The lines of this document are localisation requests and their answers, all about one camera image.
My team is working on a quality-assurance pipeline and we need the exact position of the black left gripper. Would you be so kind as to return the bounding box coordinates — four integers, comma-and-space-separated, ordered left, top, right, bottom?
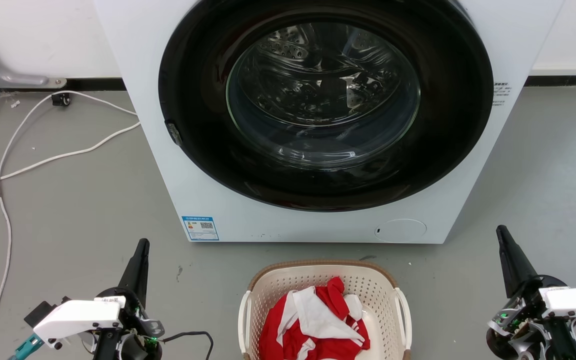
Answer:
92, 238, 166, 360

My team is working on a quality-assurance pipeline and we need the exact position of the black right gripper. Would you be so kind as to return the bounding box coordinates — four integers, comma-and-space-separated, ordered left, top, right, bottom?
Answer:
485, 225, 576, 360

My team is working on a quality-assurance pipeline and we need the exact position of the cream plastic laundry basket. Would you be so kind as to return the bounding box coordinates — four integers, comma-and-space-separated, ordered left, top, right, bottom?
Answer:
238, 260, 413, 360

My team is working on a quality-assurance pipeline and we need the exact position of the blue energy label sticker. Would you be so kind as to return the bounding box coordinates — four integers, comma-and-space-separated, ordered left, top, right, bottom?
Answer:
181, 215, 220, 242

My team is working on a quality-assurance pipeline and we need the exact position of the round white filter cover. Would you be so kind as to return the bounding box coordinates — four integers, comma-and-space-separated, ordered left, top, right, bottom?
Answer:
374, 218, 428, 244

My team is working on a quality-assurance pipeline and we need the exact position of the round black washer door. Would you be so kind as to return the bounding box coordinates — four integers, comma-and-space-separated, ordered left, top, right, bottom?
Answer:
158, 0, 494, 213

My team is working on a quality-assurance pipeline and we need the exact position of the black text warning sticker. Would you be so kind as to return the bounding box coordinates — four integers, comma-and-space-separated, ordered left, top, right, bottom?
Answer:
492, 82, 510, 107

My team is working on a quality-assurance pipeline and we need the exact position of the red and white garment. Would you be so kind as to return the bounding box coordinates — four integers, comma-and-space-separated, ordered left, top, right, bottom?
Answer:
259, 276, 372, 360

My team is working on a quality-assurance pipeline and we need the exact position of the white front-load washing machine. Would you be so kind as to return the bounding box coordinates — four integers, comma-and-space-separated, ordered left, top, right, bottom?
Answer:
93, 0, 567, 245

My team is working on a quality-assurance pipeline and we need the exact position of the thin black left gripper cable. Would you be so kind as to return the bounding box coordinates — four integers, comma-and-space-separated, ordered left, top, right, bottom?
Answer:
162, 330, 215, 360

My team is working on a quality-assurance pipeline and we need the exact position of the teal left camera cable plug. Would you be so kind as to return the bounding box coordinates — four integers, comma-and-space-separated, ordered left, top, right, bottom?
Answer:
9, 334, 45, 360

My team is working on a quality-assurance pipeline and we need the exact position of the thin white power cable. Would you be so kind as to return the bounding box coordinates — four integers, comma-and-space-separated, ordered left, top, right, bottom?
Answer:
0, 90, 139, 360

